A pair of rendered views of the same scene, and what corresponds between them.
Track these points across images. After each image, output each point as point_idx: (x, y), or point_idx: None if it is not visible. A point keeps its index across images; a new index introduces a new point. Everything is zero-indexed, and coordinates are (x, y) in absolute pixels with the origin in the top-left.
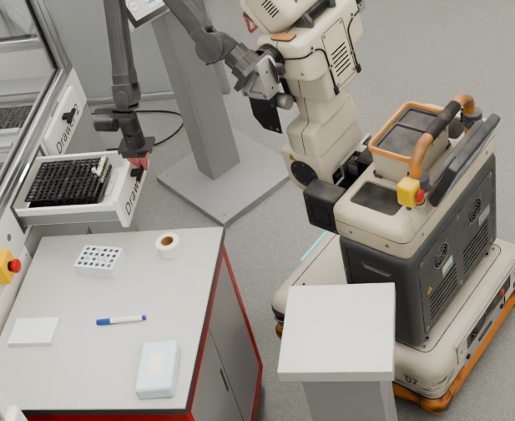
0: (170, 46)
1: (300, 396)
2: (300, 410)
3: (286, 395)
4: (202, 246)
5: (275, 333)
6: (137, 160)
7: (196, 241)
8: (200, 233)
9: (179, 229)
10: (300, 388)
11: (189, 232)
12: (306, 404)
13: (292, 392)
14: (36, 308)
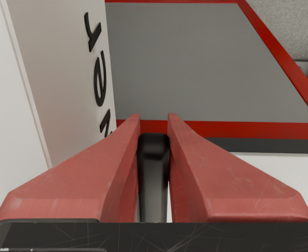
0: None
1: (273, 12)
2: (270, 30)
3: (258, 11)
4: None
5: None
6: (66, 49)
7: (304, 195)
8: None
9: (256, 156)
10: (275, 2)
11: (286, 169)
12: (279, 23)
13: (265, 7)
14: None
